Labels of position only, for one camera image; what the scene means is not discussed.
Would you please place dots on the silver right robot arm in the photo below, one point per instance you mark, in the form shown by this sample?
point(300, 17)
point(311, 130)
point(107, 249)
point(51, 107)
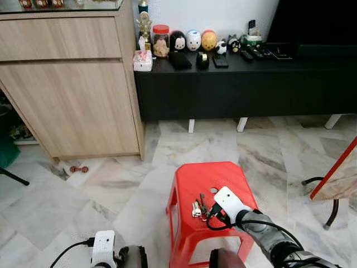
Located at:
point(268, 234)

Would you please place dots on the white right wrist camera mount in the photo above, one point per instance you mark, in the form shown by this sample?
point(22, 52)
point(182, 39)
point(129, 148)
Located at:
point(231, 202)

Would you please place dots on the black flat tray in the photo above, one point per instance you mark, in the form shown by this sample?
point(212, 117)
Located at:
point(281, 53)

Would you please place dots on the key bunch with dark tag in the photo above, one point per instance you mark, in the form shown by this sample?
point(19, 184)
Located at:
point(204, 207)

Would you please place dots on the black flat phone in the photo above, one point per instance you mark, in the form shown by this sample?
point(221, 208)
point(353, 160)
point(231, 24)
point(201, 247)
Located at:
point(220, 60)

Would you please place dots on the black wallet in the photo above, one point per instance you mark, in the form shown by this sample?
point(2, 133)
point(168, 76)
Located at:
point(180, 60)

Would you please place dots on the black remote control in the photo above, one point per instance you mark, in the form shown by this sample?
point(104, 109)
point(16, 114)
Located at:
point(266, 50)
point(246, 55)
point(256, 52)

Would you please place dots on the green stand with black device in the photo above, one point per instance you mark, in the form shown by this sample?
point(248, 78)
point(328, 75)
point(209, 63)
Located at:
point(251, 39)

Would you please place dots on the black round plush toy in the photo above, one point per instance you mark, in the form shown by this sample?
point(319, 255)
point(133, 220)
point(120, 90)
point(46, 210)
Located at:
point(178, 41)

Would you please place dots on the light wooden cabinet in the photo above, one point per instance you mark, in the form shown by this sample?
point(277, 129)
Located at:
point(72, 100)

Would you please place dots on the small panda figure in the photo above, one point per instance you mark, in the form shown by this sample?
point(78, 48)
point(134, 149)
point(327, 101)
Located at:
point(221, 47)

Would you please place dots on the clear jar red lid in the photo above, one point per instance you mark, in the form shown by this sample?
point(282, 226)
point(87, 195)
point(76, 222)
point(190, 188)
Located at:
point(161, 44)

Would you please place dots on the marble table top red edge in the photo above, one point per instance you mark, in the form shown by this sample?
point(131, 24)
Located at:
point(340, 178)

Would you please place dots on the small red floor object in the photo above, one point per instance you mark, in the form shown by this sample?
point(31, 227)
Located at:
point(78, 169)

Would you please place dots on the white pink tissue pack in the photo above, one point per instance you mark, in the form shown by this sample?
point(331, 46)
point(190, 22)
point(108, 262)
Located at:
point(143, 61)

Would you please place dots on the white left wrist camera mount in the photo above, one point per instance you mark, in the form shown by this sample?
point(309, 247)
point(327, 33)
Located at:
point(104, 248)

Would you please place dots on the orange round plush toy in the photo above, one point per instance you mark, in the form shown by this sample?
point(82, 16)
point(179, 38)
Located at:
point(209, 40)

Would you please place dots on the black metal table leg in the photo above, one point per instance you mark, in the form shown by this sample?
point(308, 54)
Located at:
point(334, 209)

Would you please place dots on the black TV console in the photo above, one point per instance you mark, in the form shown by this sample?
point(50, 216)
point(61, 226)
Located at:
point(245, 89)

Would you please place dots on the black slanted furniture leg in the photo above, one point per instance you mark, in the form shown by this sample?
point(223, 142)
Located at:
point(14, 177)

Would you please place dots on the white console leg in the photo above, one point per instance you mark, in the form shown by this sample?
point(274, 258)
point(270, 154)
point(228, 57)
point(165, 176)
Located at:
point(191, 125)
point(242, 124)
point(333, 121)

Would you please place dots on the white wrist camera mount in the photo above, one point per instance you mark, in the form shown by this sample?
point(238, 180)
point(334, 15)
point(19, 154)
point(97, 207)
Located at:
point(104, 248)
point(231, 202)

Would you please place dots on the red plastic stool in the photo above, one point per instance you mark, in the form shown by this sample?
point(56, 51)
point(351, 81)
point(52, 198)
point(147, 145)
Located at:
point(195, 178)

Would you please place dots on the gold trophy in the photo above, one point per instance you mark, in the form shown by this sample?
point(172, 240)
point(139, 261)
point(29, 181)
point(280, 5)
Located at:
point(144, 28)

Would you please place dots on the small red ornaments row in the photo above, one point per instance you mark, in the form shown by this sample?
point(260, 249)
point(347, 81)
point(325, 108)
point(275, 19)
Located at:
point(40, 3)

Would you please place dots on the blue globe trophy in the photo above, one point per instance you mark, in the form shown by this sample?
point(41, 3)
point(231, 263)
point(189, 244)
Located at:
point(143, 5)

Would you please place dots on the white round plush toy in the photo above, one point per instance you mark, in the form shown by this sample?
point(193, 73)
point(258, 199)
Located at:
point(193, 41)

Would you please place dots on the green bin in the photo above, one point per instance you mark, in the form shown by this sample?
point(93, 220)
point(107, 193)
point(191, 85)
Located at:
point(8, 152)

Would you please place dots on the small black figure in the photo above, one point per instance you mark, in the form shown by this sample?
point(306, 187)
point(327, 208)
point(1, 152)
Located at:
point(234, 44)

